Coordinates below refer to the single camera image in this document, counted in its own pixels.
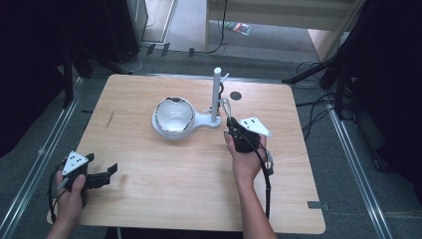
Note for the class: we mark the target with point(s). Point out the light wooden shelf unit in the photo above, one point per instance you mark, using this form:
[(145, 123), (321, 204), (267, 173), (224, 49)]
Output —
[(282, 13)]

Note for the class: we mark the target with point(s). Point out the person's right hand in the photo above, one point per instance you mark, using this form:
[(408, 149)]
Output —
[(245, 164)]

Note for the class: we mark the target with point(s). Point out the grey floor tape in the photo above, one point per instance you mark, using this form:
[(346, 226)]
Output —
[(314, 204)]

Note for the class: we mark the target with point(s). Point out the black metal stand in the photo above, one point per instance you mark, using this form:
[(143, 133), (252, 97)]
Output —
[(68, 79)]

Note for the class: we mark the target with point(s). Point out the black table grommet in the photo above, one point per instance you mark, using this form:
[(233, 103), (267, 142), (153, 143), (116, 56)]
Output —
[(235, 96)]

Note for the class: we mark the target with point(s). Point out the white key rack stand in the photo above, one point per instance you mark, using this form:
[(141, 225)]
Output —
[(215, 83)]

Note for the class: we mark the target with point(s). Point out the black cabinet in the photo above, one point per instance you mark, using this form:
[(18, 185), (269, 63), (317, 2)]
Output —
[(122, 30)]

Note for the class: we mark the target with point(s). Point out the white bowl with dark rim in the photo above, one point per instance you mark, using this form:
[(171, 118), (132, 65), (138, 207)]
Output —
[(174, 116)]

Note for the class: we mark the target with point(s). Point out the person's left hand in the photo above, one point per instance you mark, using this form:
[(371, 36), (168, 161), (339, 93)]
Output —
[(71, 203)]

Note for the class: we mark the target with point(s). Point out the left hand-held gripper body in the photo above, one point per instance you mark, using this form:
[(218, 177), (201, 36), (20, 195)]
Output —
[(77, 163)]

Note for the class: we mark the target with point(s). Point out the colourful packet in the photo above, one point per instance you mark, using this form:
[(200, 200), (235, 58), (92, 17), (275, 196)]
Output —
[(239, 28)]

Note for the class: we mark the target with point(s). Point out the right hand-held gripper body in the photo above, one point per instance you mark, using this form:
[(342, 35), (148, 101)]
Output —
[(253, 126)]

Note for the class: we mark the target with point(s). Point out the metal floor rail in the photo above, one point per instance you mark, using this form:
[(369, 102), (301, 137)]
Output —
[(358, 179), (43, 156)]

